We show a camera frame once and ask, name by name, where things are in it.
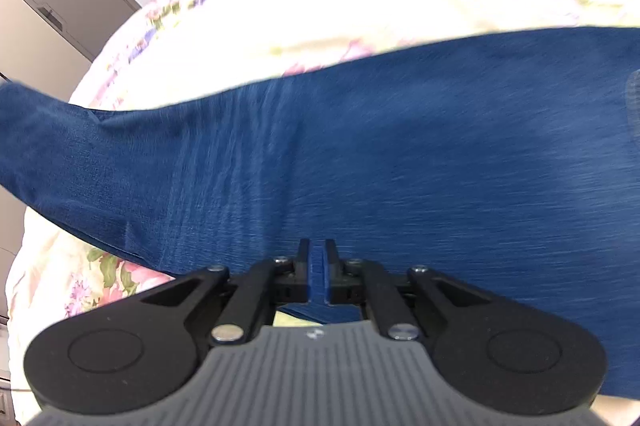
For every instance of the blue denim jeans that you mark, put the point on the blue denim jeans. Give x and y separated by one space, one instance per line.
510 161

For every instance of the beige wardrobe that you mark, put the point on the beige wardrobe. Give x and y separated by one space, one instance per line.
49 46

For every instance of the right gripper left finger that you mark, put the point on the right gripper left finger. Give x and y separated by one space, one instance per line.
257 294

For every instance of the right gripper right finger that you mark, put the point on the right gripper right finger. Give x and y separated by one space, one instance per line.
366 284

